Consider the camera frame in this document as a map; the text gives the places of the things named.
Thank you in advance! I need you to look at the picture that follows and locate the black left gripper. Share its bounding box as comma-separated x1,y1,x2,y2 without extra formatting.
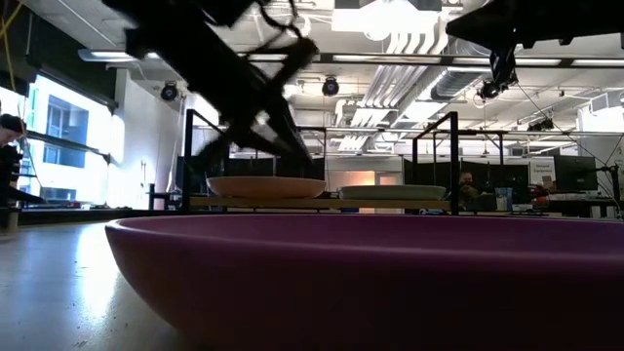
194,43,313,172

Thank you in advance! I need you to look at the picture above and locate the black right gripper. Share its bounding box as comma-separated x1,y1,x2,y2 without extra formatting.
446,0,624,48

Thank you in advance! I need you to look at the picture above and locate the tan round plate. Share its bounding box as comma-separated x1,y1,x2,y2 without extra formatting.
205,175,328,199

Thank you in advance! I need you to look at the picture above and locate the white round plate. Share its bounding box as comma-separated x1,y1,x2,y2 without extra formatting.
337,183,448,202

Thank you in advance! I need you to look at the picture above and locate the black partition panel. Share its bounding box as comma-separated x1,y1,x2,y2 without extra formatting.
175,155,327,196

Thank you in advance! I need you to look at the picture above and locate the black metal dish rack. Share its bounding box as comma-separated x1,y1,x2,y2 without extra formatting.
181,108,462,215

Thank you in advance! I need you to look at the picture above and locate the purple round plate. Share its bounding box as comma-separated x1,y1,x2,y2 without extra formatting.
104,214,624,351

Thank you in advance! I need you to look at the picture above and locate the white printed sign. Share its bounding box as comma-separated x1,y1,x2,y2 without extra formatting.
528,156,557,187

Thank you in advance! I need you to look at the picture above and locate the person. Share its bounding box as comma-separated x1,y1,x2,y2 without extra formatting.
456,170,484,212
0,112,28,206

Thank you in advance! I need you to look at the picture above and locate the black computer monitor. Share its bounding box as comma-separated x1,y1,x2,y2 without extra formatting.
553,154,600,192

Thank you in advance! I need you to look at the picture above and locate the grey ribbed ventilation duct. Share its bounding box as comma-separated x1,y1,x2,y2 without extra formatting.
431,67,488,101

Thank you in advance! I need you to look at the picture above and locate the white ring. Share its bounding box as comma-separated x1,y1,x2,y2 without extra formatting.
291,13,313,39

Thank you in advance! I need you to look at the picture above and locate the black metal table frame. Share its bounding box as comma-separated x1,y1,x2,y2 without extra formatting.
19,208,165,226

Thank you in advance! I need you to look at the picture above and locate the yellow cable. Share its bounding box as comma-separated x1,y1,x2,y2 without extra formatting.
0,0,24,94

